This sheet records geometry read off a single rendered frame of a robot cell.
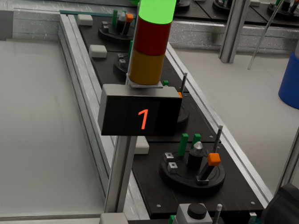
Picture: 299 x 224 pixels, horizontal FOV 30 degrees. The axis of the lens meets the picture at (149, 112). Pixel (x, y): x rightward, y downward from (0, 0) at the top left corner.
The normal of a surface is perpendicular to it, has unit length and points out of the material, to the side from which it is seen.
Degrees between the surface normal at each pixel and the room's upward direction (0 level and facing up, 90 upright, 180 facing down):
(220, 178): 0
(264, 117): 0
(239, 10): 90
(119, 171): 90
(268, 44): 90
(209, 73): 0
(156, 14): 90
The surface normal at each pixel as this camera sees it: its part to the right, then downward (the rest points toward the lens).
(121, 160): 0.25, 0.51
